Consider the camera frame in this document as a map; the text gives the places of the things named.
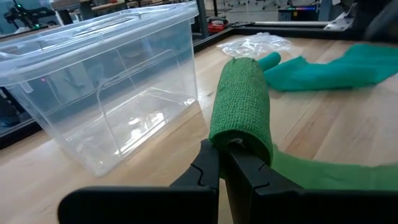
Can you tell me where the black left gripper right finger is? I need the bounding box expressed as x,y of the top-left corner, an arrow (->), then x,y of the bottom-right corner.
222,146 -> 398,224

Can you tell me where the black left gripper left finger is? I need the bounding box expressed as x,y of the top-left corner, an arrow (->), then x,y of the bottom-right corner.
57,139 -> 220,224

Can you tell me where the green elastic bandage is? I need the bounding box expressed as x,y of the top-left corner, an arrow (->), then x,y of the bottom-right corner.
208,57 -> 398,191

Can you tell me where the teal elastic bandage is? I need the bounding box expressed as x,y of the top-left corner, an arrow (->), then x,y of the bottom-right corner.
257,43 -> 398,93

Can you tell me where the clear plastic storage box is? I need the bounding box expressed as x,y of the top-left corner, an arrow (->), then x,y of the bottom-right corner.
0,1 -> 200,177

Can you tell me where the crumpled clear plastic bag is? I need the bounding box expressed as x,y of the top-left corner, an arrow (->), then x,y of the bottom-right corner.
216,32 -> 294,60

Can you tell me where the red and black crate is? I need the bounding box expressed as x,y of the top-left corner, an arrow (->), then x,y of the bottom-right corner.
207,17 -> 230,34

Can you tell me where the grey cart leg with caster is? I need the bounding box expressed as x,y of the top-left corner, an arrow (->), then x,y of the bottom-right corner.
195,0 -> 210,39

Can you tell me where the silver frame bracket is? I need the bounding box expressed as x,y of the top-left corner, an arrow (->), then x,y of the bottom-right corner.
323,2 -> 357,32

